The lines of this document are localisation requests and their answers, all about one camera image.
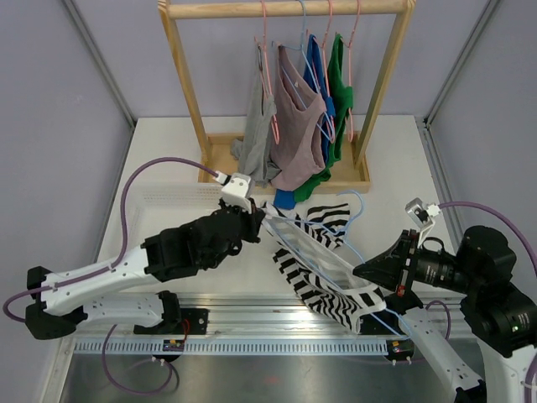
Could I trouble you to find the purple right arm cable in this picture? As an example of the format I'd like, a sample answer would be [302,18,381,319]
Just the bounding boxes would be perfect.
[435,201,537,403]

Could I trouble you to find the mauve tank top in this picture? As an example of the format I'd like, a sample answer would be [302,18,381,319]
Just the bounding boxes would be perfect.
[270,45,326,191]

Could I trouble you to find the grey tank top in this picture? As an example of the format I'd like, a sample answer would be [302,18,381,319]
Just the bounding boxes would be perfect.
[230,44,280,188]

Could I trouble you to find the aluminium frame post left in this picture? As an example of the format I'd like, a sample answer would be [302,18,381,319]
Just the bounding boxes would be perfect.
[58,0,138,127]

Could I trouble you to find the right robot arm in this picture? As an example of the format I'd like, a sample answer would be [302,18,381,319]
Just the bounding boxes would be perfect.
[353,226,536,402]

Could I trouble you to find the translucent white plastic basket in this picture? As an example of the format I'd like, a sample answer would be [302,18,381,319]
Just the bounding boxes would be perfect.
[126,183,221,226]

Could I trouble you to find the pink hanger with green top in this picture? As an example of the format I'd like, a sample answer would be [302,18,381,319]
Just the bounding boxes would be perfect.
[341,0,361,143]

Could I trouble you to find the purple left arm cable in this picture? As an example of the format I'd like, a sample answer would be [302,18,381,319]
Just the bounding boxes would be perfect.
[2,156,222,324]

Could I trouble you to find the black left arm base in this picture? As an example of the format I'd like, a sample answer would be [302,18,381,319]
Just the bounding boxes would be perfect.
[133,290,209,335]

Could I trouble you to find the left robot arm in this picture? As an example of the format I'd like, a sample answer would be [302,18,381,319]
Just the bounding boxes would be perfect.
[23,201,265,340]

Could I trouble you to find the aluminium mounting rail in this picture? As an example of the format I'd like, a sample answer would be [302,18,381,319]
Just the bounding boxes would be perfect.
[83,292,475,338]

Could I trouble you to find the white slotted cable duct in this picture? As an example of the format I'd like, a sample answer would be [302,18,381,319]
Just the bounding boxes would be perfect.
[75,338,388,356]

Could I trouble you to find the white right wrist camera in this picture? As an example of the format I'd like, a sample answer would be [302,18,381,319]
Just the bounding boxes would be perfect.
[405,197,441,246]

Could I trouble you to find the aluminium frame post right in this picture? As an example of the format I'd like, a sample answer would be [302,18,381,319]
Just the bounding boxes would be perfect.
[421,0,504,127]

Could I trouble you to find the black white striped tank top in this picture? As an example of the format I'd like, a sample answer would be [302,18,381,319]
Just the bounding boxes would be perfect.
[260,201,388,336]

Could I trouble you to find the aluminium frame post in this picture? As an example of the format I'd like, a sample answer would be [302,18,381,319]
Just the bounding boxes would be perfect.
[58,0,138,127]
[421,0,504,127]

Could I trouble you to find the green tank top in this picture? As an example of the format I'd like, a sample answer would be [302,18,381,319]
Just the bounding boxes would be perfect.
[294,34,353,202]

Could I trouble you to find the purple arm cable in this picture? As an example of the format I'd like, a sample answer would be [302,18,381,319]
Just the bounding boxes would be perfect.
[2,156,222,324]
[435,201,537,403]

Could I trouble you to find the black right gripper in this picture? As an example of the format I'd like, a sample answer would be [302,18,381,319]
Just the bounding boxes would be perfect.
[355,228,481,293]

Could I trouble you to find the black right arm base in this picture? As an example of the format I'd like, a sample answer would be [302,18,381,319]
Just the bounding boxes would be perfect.
[360,292,424,339]

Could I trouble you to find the light blue hanger with striped top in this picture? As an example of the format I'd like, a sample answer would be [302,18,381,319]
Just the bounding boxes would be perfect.
[263,189,414,341]

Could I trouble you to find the wooden clothes rack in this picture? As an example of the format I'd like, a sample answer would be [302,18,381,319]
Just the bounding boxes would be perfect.
[158,1,416,194]

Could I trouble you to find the blue tank top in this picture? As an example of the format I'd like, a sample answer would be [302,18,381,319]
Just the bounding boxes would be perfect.
[274,40,330,210]

